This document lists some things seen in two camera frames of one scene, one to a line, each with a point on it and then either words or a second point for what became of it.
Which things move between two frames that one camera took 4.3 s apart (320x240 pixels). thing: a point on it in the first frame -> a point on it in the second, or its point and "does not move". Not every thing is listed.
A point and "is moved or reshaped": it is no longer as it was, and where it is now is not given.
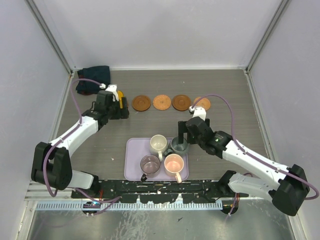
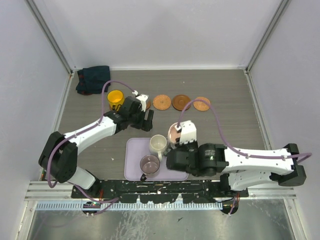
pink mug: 173,165 is moved or reshaped
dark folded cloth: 101,74 does not move
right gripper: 183,129 -> 180,147
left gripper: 122,113 -> 145,125
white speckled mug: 158,145 does not move
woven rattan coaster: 161,102 does not move
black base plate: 201,191 does not move
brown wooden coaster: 204,102 does not move
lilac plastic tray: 135,148 does not move
